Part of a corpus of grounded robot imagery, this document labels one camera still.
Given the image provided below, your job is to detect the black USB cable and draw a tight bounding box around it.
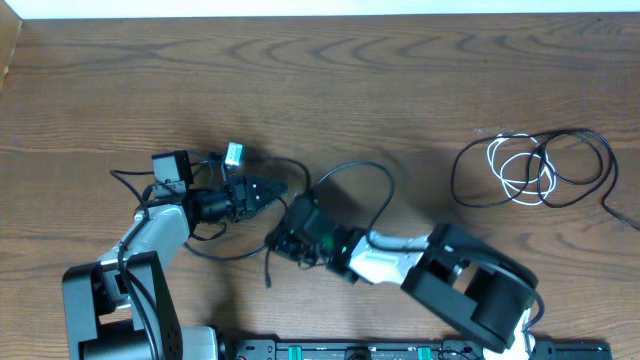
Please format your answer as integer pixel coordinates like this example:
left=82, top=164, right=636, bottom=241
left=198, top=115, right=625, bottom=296
left=181, top=155, right=313, bottom=290
left=449, top=127, right=640, bottom=232

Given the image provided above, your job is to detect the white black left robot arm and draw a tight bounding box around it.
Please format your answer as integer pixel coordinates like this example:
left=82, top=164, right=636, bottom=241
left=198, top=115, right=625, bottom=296
left=62, top=175, right=287, bottom=360

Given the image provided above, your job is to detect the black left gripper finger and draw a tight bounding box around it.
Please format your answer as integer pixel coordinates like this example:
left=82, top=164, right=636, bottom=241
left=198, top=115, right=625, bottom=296
left=247, top=175, right=288, bottom=199
left=246, top=198, right=278, bottom=219

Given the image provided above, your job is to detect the white USB cable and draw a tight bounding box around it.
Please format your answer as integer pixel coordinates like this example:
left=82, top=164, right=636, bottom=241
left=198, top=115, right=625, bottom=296
left=485, top=132, right=558, bottom=207

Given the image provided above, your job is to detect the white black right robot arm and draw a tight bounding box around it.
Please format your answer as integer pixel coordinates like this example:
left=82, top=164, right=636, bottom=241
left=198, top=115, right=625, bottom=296
left=265, top=222, right=539, bottom=353

